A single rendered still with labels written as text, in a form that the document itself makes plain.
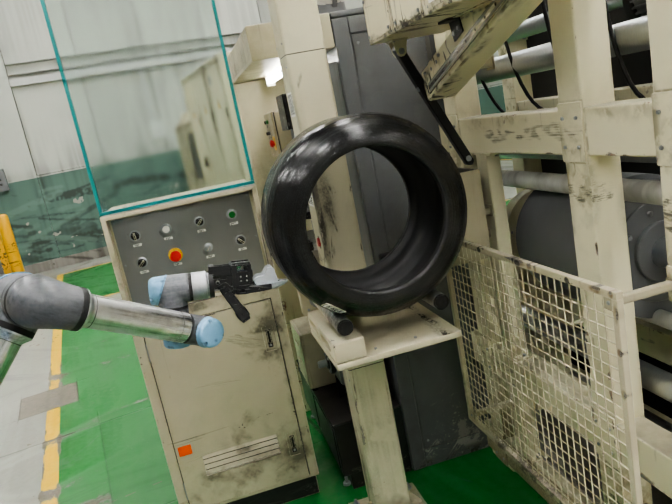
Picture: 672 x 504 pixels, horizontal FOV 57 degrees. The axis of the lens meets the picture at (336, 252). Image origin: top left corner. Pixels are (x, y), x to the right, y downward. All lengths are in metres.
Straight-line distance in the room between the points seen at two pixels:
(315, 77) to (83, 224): 8.72
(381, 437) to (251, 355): 0.57
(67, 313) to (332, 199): 0.93
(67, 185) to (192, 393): 8.23
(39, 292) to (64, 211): 9.07
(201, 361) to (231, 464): 0.44
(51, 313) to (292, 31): 1.08
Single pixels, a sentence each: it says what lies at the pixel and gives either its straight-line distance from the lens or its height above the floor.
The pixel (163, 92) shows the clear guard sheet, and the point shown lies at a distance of 2.30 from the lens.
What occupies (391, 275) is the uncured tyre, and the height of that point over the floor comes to 0.94.
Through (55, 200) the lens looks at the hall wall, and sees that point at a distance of 10.47.
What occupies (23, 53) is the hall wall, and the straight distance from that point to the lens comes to 10.67.
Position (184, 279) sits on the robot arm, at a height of 1.12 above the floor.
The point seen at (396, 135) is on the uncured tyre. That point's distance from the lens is 1.65.
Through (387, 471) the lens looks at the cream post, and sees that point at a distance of 2.33.
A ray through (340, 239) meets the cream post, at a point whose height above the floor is 1.06.
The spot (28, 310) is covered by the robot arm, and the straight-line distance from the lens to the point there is 1.43.
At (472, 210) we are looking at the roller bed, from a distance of 2.09.
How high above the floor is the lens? 1.45
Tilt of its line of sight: 12 degrees down
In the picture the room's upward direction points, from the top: 11 degrees counter-clockwise
